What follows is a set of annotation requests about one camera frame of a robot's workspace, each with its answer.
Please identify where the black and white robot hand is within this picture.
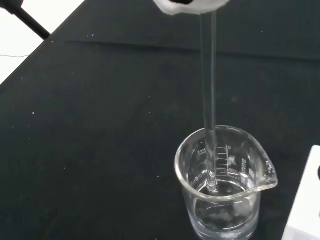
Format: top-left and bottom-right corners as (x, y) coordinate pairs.
(152, 0), (230, 17)

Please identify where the clear glass beaker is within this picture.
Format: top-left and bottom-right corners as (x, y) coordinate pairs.
(174, 125), (279, 240)

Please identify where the white test tube rack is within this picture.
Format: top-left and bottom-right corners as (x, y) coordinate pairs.
(283, 145), (320, 240)

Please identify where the black bench cloth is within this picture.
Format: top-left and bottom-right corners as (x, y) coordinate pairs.
(0, 0), (320, 240)

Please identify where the thin floor cable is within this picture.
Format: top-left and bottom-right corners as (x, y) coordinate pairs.
(0, 53), (29, 59)

